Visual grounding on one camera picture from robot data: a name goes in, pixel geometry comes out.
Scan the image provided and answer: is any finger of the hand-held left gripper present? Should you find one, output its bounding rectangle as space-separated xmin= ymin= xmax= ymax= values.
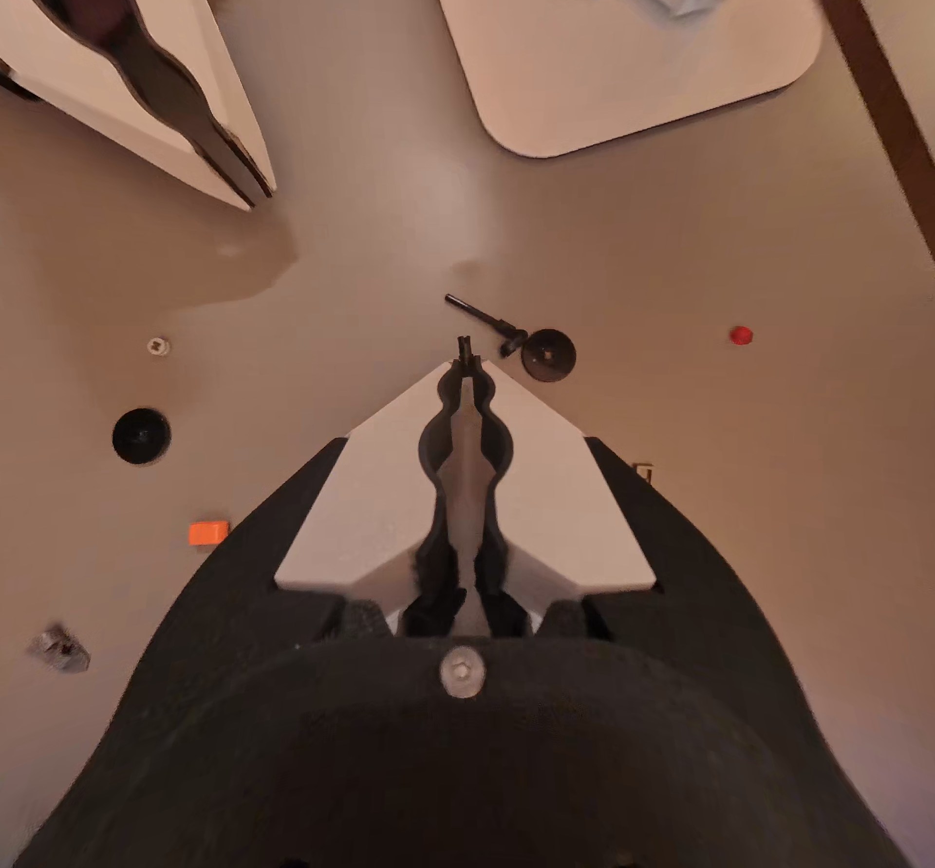
xmin=44 ymin=0 xmax=279 ymax=202
xmin=0 ymin=0 xmax=258 ymax=213

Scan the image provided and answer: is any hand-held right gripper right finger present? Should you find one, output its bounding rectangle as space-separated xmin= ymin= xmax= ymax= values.
xmin=471 ymin=359 xmax=657 ymax=617

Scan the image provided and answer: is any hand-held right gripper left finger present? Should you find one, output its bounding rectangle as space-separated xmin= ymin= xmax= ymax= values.
xmin=273 ymin=360 xmax=465 ymax=617

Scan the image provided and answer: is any black round brick piece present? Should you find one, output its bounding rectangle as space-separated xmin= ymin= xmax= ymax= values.
xmin=522 ymin=328 xmax=578 ymax=383
xmin=112 ymin=407 xmax=172 ymax=466

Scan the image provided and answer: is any black axle piece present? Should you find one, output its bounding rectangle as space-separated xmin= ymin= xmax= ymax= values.
xmin=444 ymin=293 xmax=528 ymax=359

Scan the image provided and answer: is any white stand base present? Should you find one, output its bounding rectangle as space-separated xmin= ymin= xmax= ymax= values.
xmin=416 ymin=0 xmax=825 ymax=159

